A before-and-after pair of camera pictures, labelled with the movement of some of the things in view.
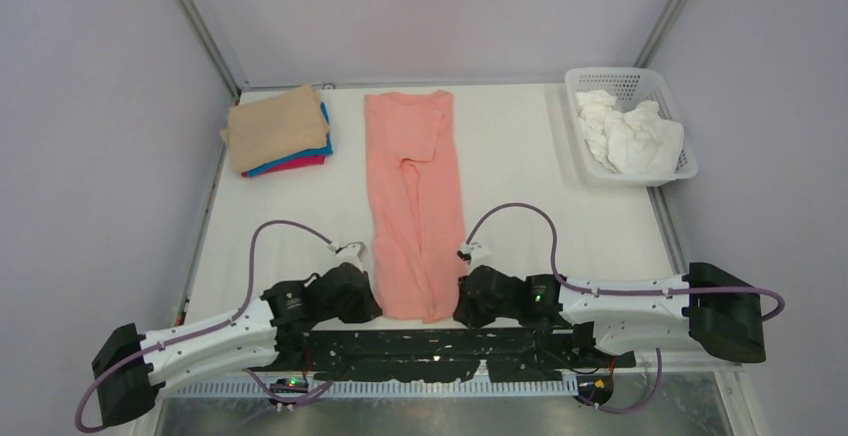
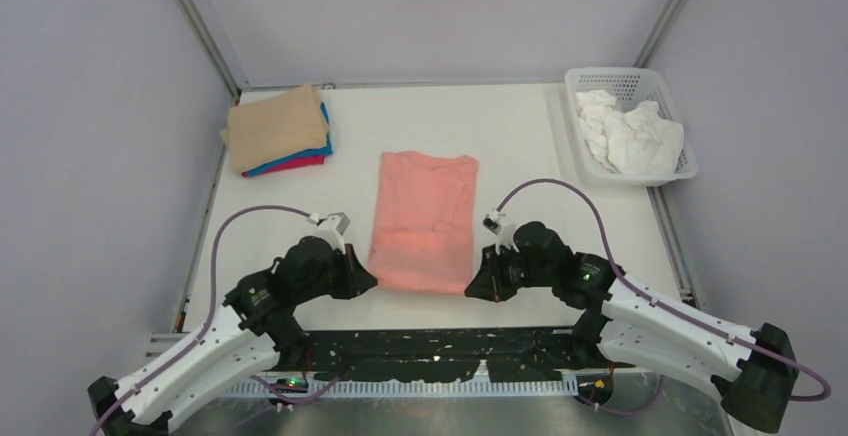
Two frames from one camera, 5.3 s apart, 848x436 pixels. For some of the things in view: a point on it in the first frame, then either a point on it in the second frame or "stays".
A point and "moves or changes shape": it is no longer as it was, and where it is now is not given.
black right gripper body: [479, 315] to [510, 272]
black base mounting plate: [427, 355] stays
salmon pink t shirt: [414, 202] moves or changes shape
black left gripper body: [356, 310] to [339, 279]
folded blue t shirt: [325, 152] stays
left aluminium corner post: [194, 24] stays
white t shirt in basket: [637, 141] stays
